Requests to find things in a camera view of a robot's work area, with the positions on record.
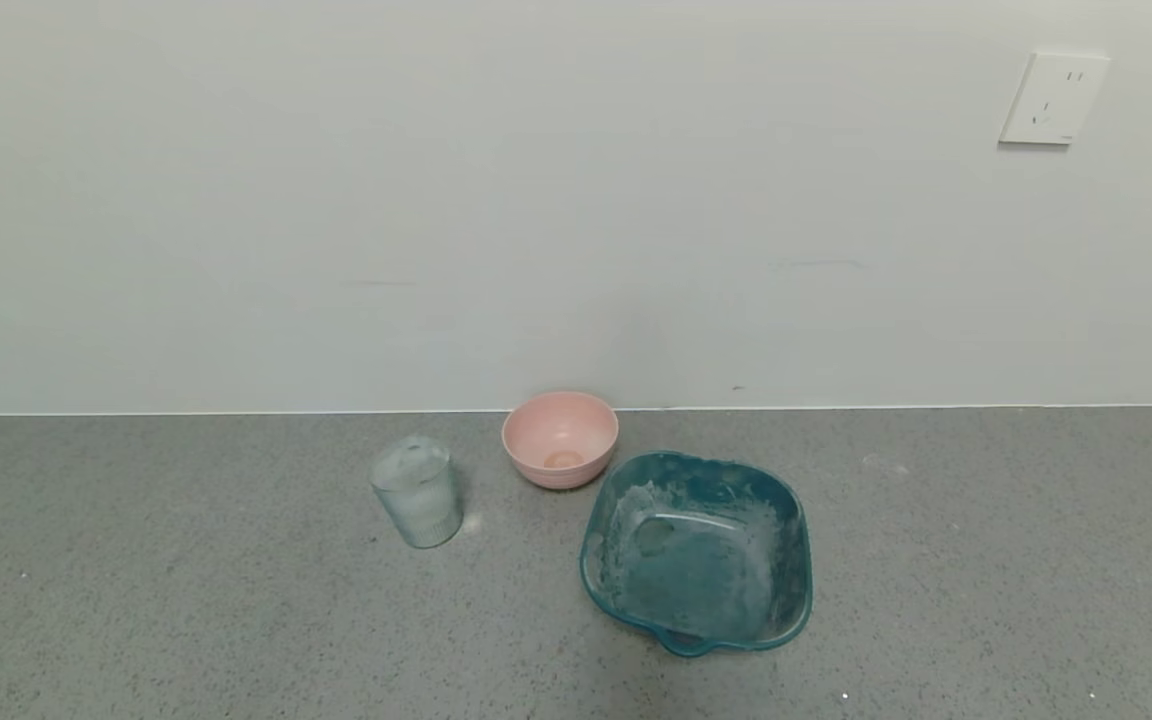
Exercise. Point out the white wall outlet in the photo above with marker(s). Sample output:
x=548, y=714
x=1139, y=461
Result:
x=1054, y=98

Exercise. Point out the ribbed clear glass cup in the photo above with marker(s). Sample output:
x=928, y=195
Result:
x=418, y=495

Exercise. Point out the pink bowl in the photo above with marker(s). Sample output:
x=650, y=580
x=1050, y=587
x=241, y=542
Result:
x=560, y=435

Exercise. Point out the teal square glass dish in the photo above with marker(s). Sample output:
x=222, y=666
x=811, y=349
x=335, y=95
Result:
x=701, y=560

